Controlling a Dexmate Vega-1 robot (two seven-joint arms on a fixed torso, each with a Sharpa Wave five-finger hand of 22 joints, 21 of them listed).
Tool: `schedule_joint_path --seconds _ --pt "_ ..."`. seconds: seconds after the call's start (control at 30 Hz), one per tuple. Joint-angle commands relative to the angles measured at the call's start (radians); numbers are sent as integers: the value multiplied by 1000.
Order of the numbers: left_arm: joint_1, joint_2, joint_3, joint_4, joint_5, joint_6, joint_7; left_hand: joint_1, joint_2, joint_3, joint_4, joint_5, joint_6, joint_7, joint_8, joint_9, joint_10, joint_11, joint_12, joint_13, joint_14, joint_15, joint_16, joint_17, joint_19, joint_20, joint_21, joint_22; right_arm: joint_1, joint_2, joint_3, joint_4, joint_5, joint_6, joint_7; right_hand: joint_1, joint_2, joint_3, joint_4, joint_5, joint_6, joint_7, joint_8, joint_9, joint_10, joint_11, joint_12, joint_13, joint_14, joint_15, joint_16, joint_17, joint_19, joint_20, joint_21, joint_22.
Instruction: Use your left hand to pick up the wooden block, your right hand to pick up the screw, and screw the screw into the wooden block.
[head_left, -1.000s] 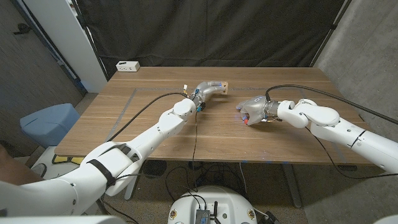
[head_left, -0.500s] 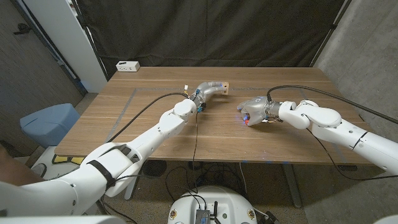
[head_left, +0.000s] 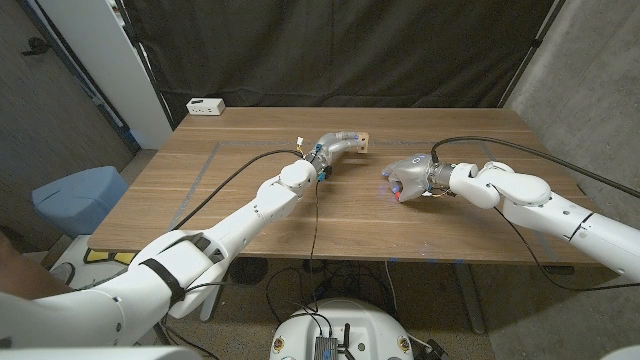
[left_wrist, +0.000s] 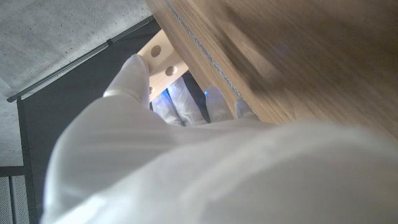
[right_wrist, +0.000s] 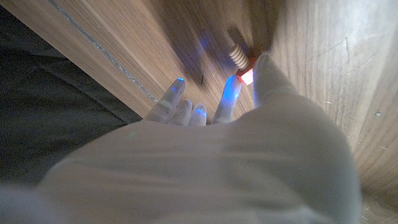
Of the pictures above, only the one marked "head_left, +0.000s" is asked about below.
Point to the black curtain backdrop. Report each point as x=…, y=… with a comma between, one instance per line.
x=340, y=50

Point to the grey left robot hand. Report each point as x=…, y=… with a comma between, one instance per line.
x=330, y=142

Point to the grey electronics box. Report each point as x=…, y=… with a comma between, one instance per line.
x=326, y=347

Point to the black wall rail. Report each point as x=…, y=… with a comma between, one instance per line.
x=75, y=75

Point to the grey black sneaker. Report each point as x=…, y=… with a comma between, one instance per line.
x=62, y=273

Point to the black frame pole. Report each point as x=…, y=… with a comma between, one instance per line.
x=145, y=65
x=530, y=50

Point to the person's bare leg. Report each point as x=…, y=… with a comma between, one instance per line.
x=25, y=280

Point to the grey table leg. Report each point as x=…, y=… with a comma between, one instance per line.
x=470, y=300
x=212, y=307

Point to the round black fan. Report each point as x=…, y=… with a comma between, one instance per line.
x=250, y=274

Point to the blue padded stool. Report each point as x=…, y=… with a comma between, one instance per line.
x=75, y=200

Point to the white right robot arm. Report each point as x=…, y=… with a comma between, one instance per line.
x=530, y=190

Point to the small wooden block with holes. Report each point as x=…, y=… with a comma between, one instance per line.
x=363, y=142

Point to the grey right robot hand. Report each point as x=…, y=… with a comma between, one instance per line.
x=417, y=175

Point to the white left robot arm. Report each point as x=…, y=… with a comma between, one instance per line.
x=240, y=220

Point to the white power strip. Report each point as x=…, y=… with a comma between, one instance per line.
x=205, y=106

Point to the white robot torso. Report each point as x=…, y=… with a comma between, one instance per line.
x=360, y=325

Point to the white cabinet panel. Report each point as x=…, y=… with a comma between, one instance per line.
x=110, y=65

